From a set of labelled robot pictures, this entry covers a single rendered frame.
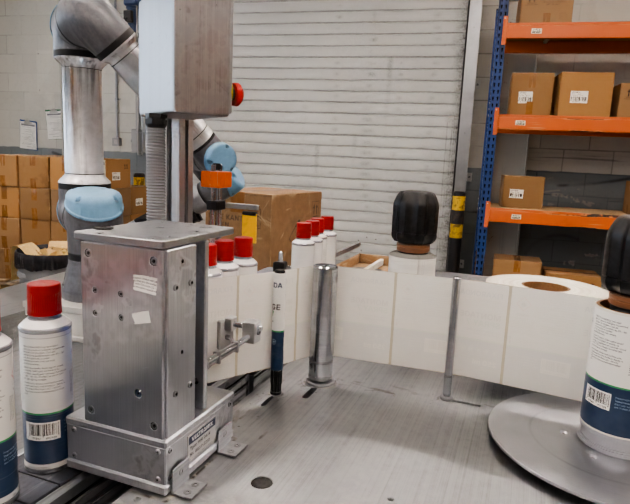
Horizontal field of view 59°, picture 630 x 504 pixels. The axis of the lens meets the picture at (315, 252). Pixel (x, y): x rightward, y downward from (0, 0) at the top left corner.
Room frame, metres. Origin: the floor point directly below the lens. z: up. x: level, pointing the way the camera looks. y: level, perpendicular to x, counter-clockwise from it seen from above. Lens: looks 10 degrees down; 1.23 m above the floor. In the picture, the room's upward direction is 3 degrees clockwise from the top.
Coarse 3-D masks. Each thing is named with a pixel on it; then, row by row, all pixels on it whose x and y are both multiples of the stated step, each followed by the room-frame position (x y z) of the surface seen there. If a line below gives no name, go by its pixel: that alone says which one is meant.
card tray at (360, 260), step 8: (360, 256) 2.14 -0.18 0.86; (368, 256) 2.13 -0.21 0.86; (376, 256) 2.12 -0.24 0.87; (384, 256) 2.11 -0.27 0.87; (336, 264) 1.89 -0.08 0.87; (344, 264) 1.97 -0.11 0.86; (352, 264) 2.06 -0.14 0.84; (360, 264) 2.11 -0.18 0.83; (368, 264) 2.11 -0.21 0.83; (384, 264) 2.11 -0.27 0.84
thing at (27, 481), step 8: (208, 384) 0.81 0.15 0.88; (24, 472) 0.55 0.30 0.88; (56, 472) 0.56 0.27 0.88; (64, 472) 0.56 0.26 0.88; (72, 472) 0.56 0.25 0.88; (80, 472) 0.56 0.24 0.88; (24, 480) 0.54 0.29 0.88; (32, 480) 0.54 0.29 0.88; (40, 480) 0.54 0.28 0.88; (48, 480) 0.54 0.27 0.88; (56, 480) 0.54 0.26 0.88; (64, 480) 0.54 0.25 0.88; (24, 488) 0.52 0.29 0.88; (32, 488) 0.53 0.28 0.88; (40, 488) 0.53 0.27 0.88; (48, 488) 0.53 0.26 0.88; (56, 488) 0.53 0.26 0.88; (24, 496) 0.51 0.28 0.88; (32, 496) 0.51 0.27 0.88; (40, 496) 0.51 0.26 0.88
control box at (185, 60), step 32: (160, 0) 0.91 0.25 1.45; (192, 0) 0.88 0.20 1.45; (224, 0) 0.91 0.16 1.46; (160, 32) 0.91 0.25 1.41; (192, 32) 0.88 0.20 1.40; (224, 32) 0.91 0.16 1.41; (160, 64) 0.91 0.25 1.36; (192, 64) 0.88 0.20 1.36; (224, 64) 0.91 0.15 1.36; (160, 96) 0.91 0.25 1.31; (192, 96) 0.88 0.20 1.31; (224, 96) 0.91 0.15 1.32
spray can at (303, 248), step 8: (304, 224) 1.22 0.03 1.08; (296, 232) 1.23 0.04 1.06; (304, 232) 1.22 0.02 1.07; (296, 240) 1.22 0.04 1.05; (304, 240) 1.22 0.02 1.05; (312, 240) 1.24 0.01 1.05; (296, 248) 1.22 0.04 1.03; (304, 248) 1.21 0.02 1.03; (312, 248) 1.22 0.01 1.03; (296, 256) 1.22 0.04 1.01; (304, 256) 1.21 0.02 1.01; (312, 256) 1.22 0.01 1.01; (296, 264) 1.21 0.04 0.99; (304, 264) 1.21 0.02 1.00; (312, 264) 1.22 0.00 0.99
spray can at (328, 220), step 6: (324, 216) 1.39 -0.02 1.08; (330, 216) 1.40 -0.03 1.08; (324, 222) 1.39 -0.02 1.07; (330, 222) 1.39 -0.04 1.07; (324, 228) 1.39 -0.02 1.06; (330, 228) 1.39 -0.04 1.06; (330, 234) 1.38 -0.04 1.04; (336, 234) 1.40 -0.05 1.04; (330, 240) 1.38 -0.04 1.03; (330, 246) 1.38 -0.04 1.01; (330, 252) 1.38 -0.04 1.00; (330, 258) 1.38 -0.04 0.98
